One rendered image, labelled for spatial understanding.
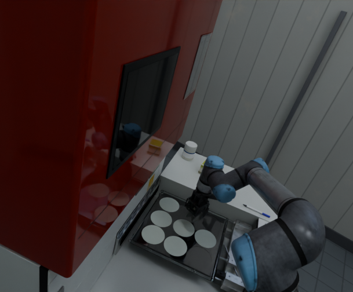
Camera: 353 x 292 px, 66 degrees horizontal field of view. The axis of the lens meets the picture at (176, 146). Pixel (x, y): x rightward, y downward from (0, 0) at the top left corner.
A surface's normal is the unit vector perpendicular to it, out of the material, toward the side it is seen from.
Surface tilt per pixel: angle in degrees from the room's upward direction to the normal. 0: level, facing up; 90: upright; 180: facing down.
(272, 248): 43
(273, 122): 90
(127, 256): 0
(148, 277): 0
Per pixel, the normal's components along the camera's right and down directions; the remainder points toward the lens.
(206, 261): 0.25, -0.83
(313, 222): 0.29, -0.70
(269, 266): -0.02, 0.01
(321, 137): -0.55, 0.30
